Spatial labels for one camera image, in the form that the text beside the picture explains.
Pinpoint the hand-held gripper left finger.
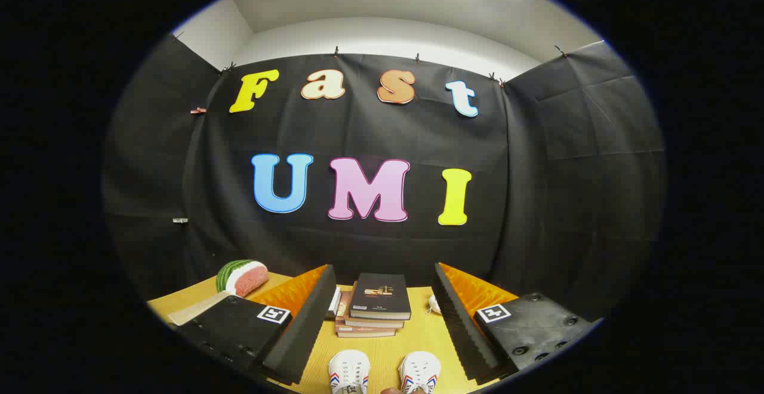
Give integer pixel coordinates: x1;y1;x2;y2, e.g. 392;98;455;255
173;264;338;386

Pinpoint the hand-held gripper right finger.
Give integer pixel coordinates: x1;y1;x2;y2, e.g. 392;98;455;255
431;261;602;386

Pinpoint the white striped canvas shoe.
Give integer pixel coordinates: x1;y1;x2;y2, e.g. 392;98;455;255
328;349;371;394
398;351;442;394

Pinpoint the beige fabric storage box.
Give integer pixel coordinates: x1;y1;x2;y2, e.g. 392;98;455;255
167;291;230;327

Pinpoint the brown book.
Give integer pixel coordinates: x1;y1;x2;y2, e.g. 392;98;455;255
334;298;398;339
340;290;405;330

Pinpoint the black hardcover book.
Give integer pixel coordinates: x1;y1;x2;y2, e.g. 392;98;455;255
349;273;412;322

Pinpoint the watermelon slice toy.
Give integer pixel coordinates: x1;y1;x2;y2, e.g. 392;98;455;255
215;259;269;297

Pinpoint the black backdrop cloth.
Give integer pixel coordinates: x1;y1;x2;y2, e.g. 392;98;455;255
101;35;666;323

